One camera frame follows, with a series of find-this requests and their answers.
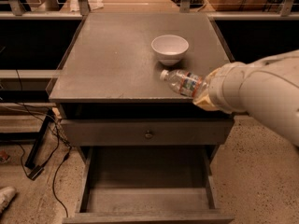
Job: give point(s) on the metal railing frame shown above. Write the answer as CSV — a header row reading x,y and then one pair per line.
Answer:
x,y
33,42

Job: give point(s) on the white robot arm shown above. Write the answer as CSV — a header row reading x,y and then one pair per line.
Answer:
x,y
267,89

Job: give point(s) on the open middle drawer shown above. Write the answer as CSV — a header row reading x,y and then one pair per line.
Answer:
x,y
148,185

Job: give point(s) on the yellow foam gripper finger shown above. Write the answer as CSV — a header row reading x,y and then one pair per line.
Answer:
x,y
201,97

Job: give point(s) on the closed top drawer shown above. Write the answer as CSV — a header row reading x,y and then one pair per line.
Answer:
x,y
131,132

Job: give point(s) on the grey wooden drawer cabinet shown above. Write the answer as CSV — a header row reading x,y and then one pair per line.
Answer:
x,y
112,72

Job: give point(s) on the black table leg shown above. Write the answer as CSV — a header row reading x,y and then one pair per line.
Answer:
x,y
30,162

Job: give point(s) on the white ceramic bowl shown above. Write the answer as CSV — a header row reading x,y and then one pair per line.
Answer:
x,y
169,49

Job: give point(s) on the white shoe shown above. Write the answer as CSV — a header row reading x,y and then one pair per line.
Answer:
x,y
6,196

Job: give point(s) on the clear plastic water bottle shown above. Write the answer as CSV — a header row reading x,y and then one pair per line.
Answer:
x,y
182,82

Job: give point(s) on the small grey floor box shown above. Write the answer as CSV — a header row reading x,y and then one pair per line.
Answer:
x,y
36,172

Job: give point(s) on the round metal drawer knob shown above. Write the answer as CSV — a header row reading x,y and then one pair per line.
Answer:
x,y
148,134

